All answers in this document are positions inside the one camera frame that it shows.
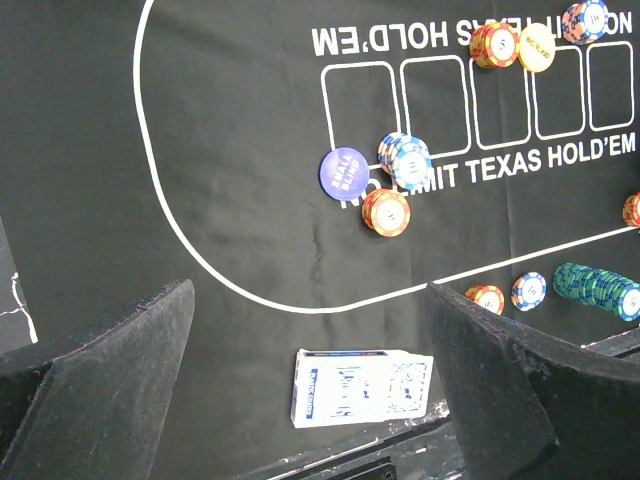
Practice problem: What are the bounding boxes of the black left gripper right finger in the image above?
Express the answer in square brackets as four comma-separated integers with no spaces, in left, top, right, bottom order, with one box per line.
[425,284,639,479]

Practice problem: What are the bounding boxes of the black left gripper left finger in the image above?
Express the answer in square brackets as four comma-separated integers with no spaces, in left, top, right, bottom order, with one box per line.
[1,279,195,479]

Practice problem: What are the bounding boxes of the orange red chip stack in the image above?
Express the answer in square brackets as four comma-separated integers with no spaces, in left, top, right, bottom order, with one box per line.
[464,285,505,315]

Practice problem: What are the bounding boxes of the pink blue chip stack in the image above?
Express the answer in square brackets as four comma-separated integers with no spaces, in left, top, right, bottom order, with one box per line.
[511,271,547,311]

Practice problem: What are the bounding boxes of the green blue chip stack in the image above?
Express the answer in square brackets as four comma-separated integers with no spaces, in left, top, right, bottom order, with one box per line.
[552,262,639,322]

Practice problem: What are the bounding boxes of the blue playing card box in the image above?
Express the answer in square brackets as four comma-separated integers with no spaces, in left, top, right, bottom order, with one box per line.
[290,349,434,429]

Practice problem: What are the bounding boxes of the orange chips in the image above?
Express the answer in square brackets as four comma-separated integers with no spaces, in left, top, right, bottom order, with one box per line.
[362,189,411,238]
[622,192,640,228]
[469,22,520,68]

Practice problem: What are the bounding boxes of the pink blue chips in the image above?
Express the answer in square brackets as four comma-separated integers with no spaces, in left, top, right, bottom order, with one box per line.
[561,0,609,45]
[377,132,435,191]

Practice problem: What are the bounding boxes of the blue small blind button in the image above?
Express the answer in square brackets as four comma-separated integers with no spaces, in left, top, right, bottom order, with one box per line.
[319,147,369,201]

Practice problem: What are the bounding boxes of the yellow big blind button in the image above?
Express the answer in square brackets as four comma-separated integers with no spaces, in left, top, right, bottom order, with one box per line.
[519,23,556,73]

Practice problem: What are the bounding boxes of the black marbled table cover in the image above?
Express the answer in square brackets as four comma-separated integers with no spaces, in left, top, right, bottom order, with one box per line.
[0,225,38,353]

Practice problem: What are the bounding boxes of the black poker table mat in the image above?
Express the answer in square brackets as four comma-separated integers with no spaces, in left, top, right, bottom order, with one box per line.
[1,1,639,479]

